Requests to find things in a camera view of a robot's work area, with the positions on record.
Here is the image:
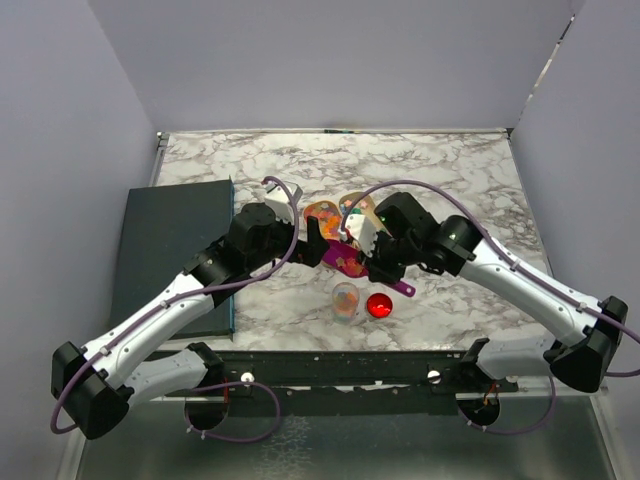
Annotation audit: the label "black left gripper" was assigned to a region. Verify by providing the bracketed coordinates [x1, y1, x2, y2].
[248, 208, 330, 272]

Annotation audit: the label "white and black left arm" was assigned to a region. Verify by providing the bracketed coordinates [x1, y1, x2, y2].
[50, 203, 329, 439]

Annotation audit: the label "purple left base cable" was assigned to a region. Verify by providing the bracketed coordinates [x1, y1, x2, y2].
[183, 380, 283, 445]

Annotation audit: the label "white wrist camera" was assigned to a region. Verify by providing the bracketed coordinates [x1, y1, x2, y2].
[346, 214, 378, 257]
[264, 181, 303, 225]

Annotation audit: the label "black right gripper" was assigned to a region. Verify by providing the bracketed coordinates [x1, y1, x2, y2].
[356, 227, 421, 283]

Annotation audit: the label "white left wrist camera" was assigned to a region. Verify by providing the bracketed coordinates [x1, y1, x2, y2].
[264, 181, 303, 225]

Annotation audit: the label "purple plastic scoop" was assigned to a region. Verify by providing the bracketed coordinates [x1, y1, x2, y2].
[322, 239, 416, 298]

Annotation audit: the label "red round lid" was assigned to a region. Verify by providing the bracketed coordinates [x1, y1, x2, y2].
[366, 293, 393, 319]

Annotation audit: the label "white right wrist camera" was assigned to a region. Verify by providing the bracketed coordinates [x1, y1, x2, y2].
[346, 214, 378, 257]

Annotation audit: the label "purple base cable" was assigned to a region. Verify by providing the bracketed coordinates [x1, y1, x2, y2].
[464, 374, 557, 436]
[183, 380, 283, 445]

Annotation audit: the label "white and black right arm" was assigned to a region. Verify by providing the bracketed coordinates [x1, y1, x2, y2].
[366, 192, 628, 393]

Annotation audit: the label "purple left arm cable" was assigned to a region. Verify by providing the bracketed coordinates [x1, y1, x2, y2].
[49, 175, 302, 435]

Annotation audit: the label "clear plastic cup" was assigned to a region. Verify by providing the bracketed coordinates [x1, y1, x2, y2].
[332, 282, 360, 324]

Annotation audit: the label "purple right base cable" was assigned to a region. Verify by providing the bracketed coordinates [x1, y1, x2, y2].
[464, 374, 557, 436]

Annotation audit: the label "dark box with blue edge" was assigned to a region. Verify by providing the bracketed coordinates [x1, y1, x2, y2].
[107, 179, 234, 328]

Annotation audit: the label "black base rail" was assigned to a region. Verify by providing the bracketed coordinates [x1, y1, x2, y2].
[218, 350, 518, 416]

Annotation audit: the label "beige tray translucent star candies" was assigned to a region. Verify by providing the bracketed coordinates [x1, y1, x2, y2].
[303, 200, 342, 241]

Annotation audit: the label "beige tray opaque star candies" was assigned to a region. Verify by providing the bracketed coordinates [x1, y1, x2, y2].
[338, 191, 387, 232]

